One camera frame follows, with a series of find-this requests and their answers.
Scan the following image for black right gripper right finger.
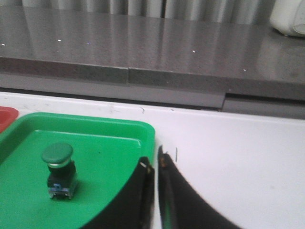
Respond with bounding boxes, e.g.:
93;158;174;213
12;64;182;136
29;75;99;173
157;146;239;229

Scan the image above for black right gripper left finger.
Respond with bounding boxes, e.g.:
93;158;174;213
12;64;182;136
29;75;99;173
82;156;154;229

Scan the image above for green mushroom push button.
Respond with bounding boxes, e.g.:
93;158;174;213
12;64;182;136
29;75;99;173
41;142;78;199

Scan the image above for green plastic tray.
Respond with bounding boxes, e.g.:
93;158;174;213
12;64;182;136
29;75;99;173
0;113;155;229

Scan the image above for grey stone counter ledge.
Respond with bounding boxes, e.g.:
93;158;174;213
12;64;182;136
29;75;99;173
0;6;305;119

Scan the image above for red plastic tray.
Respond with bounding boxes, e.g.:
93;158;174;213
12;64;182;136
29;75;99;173
0;106;19;133

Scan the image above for white appliance on counter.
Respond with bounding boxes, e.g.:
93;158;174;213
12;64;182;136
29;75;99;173
269;0;305;37

